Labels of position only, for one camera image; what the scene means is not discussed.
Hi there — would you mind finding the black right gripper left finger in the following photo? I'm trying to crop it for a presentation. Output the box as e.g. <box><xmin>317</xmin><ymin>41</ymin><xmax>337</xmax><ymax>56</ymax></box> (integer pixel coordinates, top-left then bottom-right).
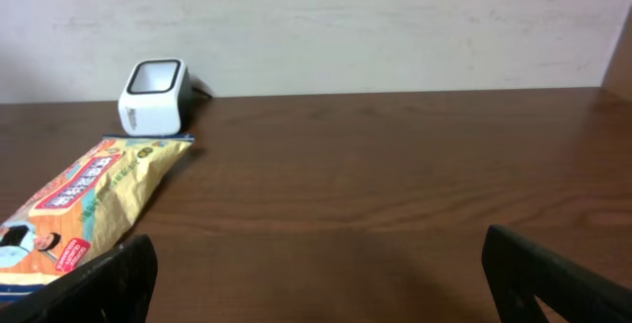
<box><xmin>1</xmin><ymin>235</ymin><xmax>158</xmax><ymax>323</ymax></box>

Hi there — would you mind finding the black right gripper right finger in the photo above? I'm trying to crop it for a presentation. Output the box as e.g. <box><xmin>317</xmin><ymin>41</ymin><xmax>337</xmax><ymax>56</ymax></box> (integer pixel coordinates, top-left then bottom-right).
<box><xmin>481</xmin><ymin>225</ymin><xmax>631</xmax><ymax>323</ymax></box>

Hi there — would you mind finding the yellow snack chip bag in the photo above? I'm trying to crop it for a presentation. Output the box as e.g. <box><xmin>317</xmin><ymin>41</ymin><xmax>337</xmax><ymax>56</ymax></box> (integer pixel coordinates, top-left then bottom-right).
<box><xmin>1</xmin><ymin>134</ymin><xmax>195</xmax><ymax>302</ymax></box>

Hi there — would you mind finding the white barcode scanner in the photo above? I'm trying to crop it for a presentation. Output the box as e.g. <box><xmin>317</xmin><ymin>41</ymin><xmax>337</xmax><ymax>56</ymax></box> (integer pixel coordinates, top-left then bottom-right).
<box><xmin>118</xmin><ymin>58</ymin><xmax>193</xmax><ymax>137</ymax></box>

